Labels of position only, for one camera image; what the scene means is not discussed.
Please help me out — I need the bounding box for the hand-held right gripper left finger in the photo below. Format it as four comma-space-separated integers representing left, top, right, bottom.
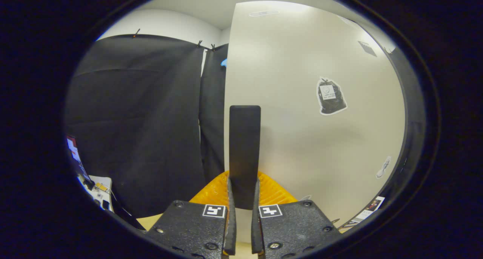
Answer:
145, 171, 237, 257

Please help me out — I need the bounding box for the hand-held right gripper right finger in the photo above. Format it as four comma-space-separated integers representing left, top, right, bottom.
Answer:
251, 171, 342, 259

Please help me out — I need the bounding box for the black cabinet door handle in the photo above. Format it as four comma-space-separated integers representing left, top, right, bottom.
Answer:
229, 105, 261, 210

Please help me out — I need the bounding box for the grey cabinet door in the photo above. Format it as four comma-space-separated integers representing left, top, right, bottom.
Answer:
224, 1, 407, 248

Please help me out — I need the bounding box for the white book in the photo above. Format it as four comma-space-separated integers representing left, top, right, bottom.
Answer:
351, 196, 385, 224

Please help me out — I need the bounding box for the white cluttered side table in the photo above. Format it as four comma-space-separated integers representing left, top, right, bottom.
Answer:
79, 175, 114, 211

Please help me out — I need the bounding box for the black backdrop cloth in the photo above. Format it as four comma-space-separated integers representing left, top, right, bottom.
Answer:
64, 35, 229, 219

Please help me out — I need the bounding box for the red white blue sign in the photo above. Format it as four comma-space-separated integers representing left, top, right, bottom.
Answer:
66, 135, 93, 190

